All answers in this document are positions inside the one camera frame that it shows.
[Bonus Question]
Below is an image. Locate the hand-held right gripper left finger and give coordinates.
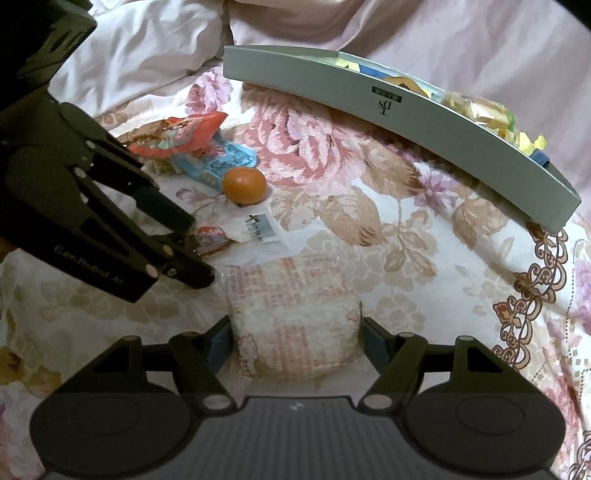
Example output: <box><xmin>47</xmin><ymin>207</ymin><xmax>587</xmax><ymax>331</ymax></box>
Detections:
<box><xmin>88</xmin><ymin>315</ymin><xmax>238</xmax><ymax>411</ymax></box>

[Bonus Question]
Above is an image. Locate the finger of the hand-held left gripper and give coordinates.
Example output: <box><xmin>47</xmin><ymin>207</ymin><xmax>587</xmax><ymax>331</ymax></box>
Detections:
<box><xmin>74</xmin><ymin>167</ymin><xmax>216</xmax><ymax>290</ymax></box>
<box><xmin>58</xmin><ymin>102</ymin><xmax>195</xmax><ymax>237</ymax></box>

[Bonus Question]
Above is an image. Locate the red cookie packet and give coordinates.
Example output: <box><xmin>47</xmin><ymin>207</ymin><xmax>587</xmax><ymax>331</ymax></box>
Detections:
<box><xmin>127</xmin><ymin>111</ymin><xmax>229</xmax><ymax>160</ymax></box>

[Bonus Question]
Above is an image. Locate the white duvet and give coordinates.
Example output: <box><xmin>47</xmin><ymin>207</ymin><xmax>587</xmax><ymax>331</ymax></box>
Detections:
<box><xmin>48</xmin><ymin>0</ymin><xmax>232</xmax><ymax>116</ymax></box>

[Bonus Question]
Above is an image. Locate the small clear-wrapped snack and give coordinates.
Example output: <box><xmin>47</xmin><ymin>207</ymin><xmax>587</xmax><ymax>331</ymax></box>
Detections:
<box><xmin>194</xmin><ymin>213</ymin><xmax>280</xmax><ymax>254</ymax></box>

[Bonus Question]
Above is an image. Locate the light blue snack packet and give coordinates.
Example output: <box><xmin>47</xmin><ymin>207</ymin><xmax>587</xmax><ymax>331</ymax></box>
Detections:
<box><xmin>171</xmin><ymin>138</ymin><xmax>257</xmax><ymax>188</ymax></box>

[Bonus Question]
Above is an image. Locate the orange mandarin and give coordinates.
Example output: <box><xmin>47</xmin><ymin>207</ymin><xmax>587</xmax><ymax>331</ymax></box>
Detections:
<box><xmin>222</xmin><ymin>167</ymin><xmax>267</xmax><ymax>204</ymax></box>

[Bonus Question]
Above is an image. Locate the sliced bread packet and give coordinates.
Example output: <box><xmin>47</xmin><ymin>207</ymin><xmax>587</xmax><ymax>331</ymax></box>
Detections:
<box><xmin>438</xmin><ymin>90</ymin><xmax>520</xmax><ymax>139</ymax></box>

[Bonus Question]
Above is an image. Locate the floral bedsheet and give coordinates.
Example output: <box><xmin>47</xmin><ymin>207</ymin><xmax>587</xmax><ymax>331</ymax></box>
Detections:
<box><xmin>0</xmin><ymin>65</ymin><xmax>591</xmax><ymax>480</ymax></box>

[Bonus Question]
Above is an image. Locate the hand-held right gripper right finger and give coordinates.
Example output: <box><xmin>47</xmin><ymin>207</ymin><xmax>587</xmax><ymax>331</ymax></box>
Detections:
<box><xmin>358</xmin><ymin>315</ymin><xmax>504</xmax><ymax>411</ymax></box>

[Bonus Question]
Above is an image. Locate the yellow blue patterned lining paper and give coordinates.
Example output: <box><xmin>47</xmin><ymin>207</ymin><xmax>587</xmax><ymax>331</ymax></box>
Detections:
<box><xmin>335</xmin><ymin>52</ymin><xmax>551</xmax><ymax>166</ymax></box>

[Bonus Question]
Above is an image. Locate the grey tray box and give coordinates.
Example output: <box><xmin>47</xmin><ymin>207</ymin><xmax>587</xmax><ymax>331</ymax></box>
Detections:
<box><xmin>223</xmin><ymin>45</ymin><xmax>581</xmax><ymax>232</ymax></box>

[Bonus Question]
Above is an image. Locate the pink white bun packet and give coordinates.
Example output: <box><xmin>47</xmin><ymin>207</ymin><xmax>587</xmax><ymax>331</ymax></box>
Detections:
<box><xmin>217</xmin><ymin>254</ymin><xmax>363</xmax><ymax>381</ymax></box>

